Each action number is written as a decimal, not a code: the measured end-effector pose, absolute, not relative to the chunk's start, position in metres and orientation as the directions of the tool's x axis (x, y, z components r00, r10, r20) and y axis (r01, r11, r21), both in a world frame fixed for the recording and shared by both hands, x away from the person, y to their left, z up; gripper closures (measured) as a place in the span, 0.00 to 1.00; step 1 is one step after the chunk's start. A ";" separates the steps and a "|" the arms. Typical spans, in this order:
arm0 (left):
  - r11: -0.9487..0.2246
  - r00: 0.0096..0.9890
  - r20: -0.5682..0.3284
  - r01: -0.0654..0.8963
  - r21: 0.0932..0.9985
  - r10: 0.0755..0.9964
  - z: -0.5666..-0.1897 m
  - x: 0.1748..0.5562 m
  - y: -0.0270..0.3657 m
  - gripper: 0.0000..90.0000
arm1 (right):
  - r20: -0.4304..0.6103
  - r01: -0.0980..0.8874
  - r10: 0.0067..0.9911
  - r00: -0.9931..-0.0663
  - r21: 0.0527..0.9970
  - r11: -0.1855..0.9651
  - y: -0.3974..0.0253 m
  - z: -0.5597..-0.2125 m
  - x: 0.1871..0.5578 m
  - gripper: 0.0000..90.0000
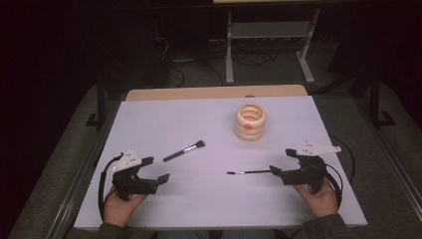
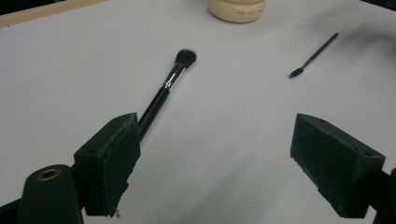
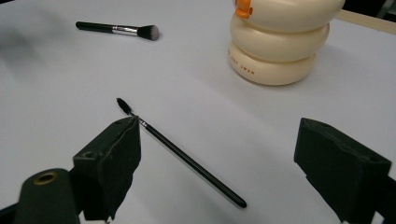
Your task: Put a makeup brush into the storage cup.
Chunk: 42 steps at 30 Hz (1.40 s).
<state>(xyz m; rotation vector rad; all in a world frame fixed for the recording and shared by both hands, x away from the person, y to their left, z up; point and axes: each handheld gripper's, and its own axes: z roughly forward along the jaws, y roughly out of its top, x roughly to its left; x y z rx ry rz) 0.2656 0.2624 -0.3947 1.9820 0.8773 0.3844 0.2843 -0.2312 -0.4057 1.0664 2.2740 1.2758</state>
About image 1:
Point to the person's right hand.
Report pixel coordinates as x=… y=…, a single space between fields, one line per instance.
x=320 y=204

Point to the aluminium frame rail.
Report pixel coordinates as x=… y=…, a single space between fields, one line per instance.
x=394 y=159
x=83 y=172

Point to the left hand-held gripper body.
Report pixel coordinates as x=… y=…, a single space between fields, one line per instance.
x=132 y=182

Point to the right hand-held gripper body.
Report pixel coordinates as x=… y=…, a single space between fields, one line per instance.
x=308 y=172

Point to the cream ringed brush holder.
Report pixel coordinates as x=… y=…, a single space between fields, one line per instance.
x=250 y=129

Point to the grey metal stand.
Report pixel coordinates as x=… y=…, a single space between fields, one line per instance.
x=268 y=30

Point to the thin black makeup brush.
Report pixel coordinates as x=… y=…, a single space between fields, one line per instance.
x=249 y=172

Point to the white table board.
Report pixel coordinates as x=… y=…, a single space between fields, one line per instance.
x=205 y=199

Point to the black fluffy makeup brush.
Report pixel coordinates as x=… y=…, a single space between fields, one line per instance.
x=184 y=151

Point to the black metal stand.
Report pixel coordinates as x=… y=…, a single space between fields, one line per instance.
x=375 y=99
x=100 y=99

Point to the person's left hand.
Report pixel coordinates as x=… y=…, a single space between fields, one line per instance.
x=119 y=210

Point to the wooden table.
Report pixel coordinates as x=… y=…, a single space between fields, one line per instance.
x=215 y=92

